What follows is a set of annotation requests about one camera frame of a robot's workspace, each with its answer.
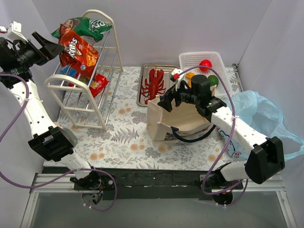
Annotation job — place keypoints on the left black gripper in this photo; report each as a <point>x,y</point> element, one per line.
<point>42,52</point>

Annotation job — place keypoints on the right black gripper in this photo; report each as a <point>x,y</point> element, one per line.
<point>175,98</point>

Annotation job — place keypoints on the beige canvas tote bag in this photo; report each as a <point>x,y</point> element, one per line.
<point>189,125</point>

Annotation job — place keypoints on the orange Doritos chip bag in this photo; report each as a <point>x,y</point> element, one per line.
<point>78,54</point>

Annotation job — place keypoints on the orange toy fried chicken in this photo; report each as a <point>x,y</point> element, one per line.
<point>189,77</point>

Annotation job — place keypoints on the green snack bag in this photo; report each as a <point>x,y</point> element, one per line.
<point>80,28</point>

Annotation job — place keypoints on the green lime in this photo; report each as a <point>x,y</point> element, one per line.
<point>213,80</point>

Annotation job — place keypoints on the red tomato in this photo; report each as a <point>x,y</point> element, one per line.
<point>205,65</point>

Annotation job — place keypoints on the red candy bag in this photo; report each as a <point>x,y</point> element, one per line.
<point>98,84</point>

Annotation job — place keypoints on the cream shoe rack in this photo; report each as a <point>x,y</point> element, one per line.
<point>76,102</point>

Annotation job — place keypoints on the light blue plastic grocery bag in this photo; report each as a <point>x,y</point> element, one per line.
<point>262,115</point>

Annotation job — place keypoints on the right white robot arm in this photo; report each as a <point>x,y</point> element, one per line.
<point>266,155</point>

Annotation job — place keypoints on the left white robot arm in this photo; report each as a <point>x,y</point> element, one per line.
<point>53,143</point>

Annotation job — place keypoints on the blue white carton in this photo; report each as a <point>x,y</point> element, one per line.
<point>67,70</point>

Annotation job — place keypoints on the white plastic basket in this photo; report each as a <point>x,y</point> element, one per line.
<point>191,59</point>

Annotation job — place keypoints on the floral table mat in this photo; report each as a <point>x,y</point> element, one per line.
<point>127,142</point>

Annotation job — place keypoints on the green soap dispenser bottle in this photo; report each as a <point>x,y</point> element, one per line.
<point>68,134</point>

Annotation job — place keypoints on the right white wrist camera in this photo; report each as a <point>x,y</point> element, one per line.
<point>176,77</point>

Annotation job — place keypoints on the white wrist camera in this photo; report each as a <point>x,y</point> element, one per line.
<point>176,77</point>
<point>15,31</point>

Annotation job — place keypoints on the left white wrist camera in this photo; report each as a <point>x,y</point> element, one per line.
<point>15,31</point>

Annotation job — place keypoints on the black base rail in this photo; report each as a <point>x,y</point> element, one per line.
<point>150,184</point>

